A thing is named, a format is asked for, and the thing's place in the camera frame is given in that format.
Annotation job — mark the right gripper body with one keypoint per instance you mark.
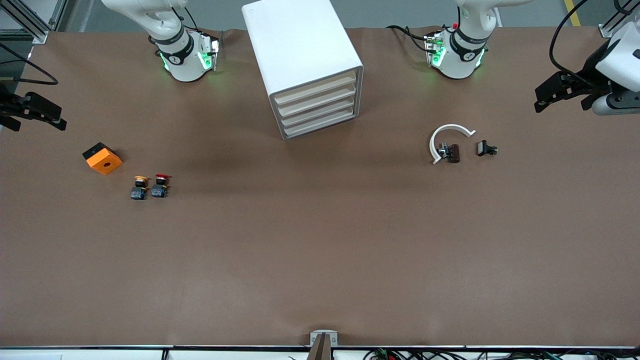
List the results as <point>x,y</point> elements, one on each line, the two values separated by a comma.
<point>7,106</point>

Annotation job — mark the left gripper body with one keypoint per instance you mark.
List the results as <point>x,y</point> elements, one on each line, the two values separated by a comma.
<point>590,69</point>

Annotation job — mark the cream plastic drawer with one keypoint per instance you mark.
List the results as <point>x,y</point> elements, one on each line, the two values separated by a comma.
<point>315,100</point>
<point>315,88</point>
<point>317,124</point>
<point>316,112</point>

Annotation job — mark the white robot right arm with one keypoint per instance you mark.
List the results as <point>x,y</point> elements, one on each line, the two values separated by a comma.
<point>182,60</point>

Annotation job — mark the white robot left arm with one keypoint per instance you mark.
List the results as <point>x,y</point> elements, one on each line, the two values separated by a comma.
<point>457,60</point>

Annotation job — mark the yellow push button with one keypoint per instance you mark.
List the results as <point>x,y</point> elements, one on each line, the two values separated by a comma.
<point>139,192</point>

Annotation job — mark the red push button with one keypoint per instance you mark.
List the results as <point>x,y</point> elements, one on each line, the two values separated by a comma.
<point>159,190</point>

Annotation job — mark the white drawer cabinet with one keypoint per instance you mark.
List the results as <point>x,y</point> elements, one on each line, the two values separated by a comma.
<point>295,45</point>

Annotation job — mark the small black plastic part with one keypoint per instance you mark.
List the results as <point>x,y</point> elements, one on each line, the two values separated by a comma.
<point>483,148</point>

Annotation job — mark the white curved plastic part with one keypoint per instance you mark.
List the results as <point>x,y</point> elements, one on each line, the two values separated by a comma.
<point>452,126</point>

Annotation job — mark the dark brown block part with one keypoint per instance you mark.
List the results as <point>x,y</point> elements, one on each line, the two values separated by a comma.
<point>453,153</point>

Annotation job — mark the brown table mat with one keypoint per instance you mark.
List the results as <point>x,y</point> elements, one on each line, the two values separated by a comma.
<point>320,250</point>

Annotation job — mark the aluminium frame profile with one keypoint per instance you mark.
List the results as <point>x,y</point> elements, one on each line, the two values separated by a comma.
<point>39,36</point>
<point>606,31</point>

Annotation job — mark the orange button enclosure box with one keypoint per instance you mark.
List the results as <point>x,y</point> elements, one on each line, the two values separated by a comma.
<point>105,162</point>

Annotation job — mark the grey metal bracket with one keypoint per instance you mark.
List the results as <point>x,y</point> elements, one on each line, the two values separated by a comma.
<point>315,336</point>

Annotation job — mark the brown camera pole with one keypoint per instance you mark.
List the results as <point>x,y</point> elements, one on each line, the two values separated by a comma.
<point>320,350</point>

